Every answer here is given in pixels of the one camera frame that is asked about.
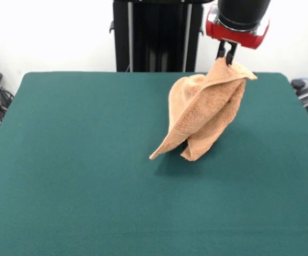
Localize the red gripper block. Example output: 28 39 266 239
206 4 271 66

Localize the tan terry towel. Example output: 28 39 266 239
148 60 258 162

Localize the dark green table cloth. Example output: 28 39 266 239
0 71 308 256

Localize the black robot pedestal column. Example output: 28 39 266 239
109 0 207 73

